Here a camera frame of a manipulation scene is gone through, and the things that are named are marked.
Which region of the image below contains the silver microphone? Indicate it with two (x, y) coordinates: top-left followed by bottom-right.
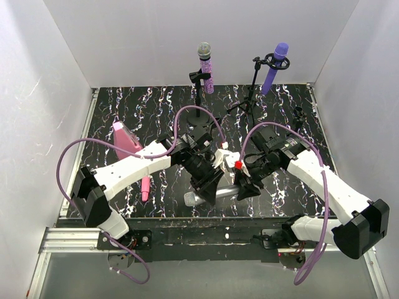
(184, 185), (239, 207)

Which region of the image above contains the round base stand with clip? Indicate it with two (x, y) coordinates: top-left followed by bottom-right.
(187, 69), (211, 126)

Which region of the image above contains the pink microphone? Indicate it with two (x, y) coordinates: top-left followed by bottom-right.
(141, 176), (151, 202)

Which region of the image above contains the small tripod stand ring clamp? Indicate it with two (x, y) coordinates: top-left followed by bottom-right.
(293, 107), (306, 132)

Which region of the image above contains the purple glitter microphone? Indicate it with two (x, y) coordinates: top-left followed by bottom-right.
(197, 42), (214, 94)

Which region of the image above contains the round base stand with scissor clamp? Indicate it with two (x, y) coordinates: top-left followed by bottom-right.
(200, 116), (222, 135)

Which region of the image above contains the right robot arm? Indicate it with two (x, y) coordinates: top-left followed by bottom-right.
(234, 122), (390, 259)

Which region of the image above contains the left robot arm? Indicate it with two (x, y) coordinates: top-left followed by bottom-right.
(71, 135), (224, 240)

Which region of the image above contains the tall tripod microphone stand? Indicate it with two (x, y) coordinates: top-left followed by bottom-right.
(226, 52), (292, 129)

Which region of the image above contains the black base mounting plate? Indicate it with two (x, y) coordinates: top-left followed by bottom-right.
(97, 217), (320, 264)

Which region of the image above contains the pink microphone case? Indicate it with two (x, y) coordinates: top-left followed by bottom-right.
(112, 121), (143, 153)

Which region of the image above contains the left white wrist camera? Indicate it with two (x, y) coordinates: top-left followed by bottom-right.
(213, 141), (231, 169)

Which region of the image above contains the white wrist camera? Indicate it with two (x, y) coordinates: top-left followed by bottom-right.
(224, 152), (251, 177)
(213, 141), (231, 169)

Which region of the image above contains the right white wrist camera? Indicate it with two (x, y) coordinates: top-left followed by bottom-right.
(224, 152), (251, 177)

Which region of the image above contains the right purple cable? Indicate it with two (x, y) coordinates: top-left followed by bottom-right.
(239, 122), (330, 286)

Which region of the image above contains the aluminium rail frame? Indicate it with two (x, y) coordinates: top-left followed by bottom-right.
(28, 84), (389, 298)

